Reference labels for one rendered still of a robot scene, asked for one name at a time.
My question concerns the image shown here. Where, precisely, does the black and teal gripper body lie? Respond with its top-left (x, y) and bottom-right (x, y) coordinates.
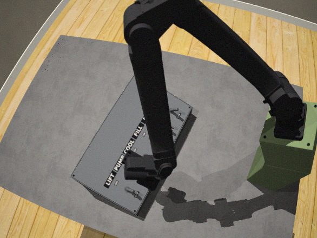
top-left (136, 180), bottom-right (159, 191)

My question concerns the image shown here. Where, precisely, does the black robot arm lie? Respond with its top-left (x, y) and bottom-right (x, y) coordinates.
top-left (121, 0), bottom-right (307, 182)

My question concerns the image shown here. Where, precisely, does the grey switch console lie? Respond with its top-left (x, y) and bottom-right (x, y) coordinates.
top-left (70, 75), bottom-right (193, 216)

